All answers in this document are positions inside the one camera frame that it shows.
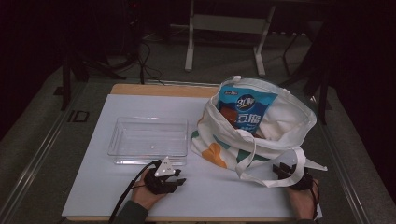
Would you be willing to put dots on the clear plastic container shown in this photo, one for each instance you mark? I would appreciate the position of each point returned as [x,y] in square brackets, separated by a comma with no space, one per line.
[149,140]

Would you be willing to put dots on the white table mat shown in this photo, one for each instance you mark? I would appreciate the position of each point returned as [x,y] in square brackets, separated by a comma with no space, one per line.
[186,193]

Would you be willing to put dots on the person's right hand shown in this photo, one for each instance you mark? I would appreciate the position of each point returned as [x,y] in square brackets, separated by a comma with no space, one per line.
[303,202]

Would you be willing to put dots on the white metal stand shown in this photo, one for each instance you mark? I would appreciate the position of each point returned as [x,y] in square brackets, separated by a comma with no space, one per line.
[230,24]

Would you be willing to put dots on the blue snack bag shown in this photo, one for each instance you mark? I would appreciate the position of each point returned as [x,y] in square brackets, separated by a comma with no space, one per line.
[249,104]

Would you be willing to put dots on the person's left hand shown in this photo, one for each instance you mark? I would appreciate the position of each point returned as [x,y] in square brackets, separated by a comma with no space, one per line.
[141,194]

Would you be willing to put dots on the metal floor rail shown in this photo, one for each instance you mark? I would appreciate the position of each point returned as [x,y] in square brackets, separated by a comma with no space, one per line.
[37,161]
[342,174]

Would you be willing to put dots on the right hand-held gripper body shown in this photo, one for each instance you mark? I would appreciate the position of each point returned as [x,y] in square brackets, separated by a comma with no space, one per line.
[302,183]

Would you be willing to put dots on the black stand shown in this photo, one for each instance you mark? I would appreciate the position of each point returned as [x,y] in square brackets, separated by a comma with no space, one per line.
[323,93]
[66,81]

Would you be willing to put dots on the white printed tote bag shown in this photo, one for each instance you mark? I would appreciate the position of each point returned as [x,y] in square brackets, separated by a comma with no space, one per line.
[289,124]

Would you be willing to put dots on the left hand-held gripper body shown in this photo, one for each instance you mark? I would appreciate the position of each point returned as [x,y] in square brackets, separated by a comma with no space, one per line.
[164,169]

